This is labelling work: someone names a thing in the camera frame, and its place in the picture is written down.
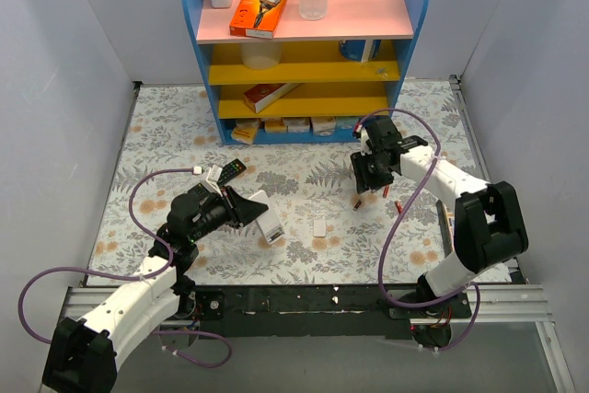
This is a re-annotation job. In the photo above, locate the floral table mat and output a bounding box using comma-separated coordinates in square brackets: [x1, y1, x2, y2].
[86, 79, 507, 287]

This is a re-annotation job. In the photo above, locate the blue white can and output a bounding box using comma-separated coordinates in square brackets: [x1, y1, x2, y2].
[339, 40, 381, 63]

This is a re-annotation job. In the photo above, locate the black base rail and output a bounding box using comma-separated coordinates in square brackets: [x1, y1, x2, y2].
[194, 284, 471, 340]

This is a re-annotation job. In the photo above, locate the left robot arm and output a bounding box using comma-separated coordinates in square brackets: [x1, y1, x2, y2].
[42, 186, 271, 392]

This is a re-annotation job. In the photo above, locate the black remote control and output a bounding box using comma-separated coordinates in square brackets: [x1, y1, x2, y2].
[189, 158, 246, 198]

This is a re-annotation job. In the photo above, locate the orange razor box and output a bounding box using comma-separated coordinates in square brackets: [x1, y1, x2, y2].
[229, 0, 287, 39]

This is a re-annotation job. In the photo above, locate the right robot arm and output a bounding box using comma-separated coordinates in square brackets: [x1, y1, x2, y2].
[351, 109, 529, 318]

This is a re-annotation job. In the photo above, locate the white battery cover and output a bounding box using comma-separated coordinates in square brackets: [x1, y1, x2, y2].
[313, 219, 327, 237]

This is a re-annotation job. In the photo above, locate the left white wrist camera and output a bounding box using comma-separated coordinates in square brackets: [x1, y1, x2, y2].
[191, 165, 223, 194]

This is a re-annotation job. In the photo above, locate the white plastic cup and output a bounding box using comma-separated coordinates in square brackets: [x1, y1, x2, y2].
[240, 42, 282, 70]

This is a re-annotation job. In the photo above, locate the light blue small box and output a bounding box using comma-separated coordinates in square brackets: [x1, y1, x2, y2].
[336, 116, 359, 130]

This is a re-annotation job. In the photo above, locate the yellow small box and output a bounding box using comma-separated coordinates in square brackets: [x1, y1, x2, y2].
[231, 118, 260, 144]

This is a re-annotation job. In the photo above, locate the blue shelf unit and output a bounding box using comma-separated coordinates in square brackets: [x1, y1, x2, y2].
[181, 0, 430, 144]

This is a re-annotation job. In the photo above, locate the white remote control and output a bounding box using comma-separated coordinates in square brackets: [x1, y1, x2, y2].
[249, 190, 284, 244]

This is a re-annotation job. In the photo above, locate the red white long box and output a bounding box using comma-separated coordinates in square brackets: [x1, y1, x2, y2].
[243, 83, 300, 113]

